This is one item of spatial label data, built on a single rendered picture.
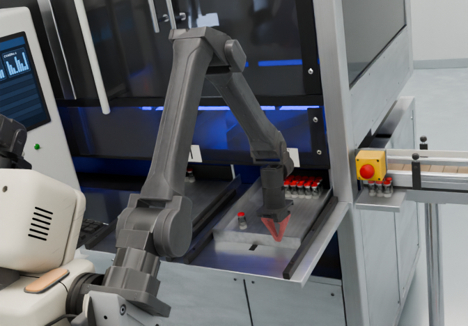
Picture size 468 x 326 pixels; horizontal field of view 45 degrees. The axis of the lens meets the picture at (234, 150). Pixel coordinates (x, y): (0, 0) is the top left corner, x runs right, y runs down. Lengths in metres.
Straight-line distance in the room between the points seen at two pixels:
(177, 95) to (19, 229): 0.34
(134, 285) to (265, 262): 0.65
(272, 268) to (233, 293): 0.65
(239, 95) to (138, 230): 0.42
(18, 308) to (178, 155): 0.34
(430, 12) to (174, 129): 5.36
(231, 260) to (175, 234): 0.60
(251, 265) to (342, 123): 0.47
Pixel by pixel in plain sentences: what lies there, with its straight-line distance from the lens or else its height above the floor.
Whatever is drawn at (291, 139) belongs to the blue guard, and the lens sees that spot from 1.67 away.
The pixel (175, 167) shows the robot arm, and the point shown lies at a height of 1.32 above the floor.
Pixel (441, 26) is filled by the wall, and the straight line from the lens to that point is 6.21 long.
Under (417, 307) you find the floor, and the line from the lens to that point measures 2.73.
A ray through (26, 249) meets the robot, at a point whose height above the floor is 1.29.
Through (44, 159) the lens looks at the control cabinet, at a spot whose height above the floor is 1.06.
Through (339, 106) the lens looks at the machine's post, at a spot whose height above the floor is 1.18.
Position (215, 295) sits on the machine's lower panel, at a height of 0.45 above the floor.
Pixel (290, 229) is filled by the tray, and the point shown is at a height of 0.88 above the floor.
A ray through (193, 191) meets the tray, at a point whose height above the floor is 0.88.
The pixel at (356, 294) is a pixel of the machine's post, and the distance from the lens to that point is 1.88.
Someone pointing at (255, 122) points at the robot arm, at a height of 1.26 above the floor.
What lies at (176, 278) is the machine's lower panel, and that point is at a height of 0.50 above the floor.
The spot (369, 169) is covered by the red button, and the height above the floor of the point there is 1.01.
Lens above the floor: 1.68
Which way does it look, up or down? 21 degrees down
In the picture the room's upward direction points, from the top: 10 degrees counter-clockwise
